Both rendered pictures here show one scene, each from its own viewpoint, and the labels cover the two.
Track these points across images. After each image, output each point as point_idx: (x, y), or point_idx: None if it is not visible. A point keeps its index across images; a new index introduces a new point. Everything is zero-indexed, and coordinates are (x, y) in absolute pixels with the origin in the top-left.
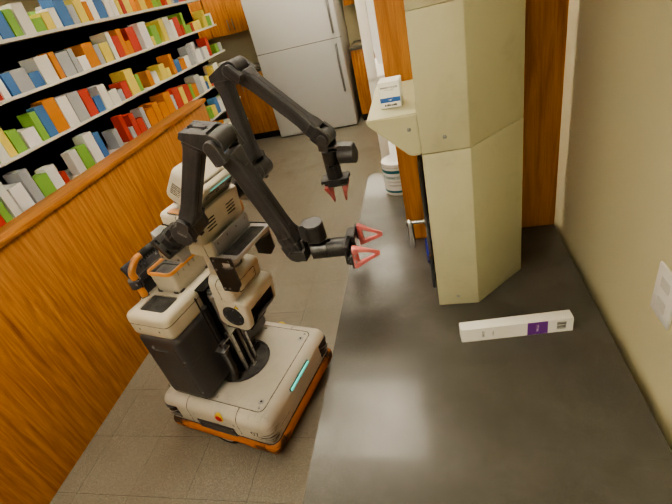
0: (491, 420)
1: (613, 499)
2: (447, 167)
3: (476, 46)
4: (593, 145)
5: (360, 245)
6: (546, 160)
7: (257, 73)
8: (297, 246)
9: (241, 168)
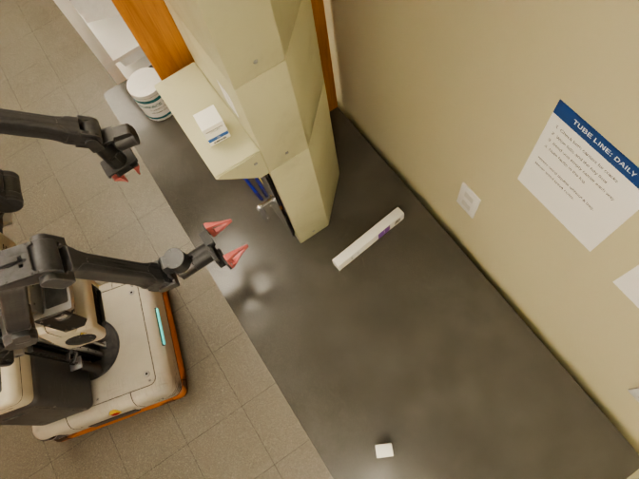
0: (394, 322)
1: (475, 330)
2: (292, 168)
3: (298, 79)
4: (372, 67)
5: (179, 208)
6: (322, 66)
7: None
8: (166, 281)
9: (87, 269)
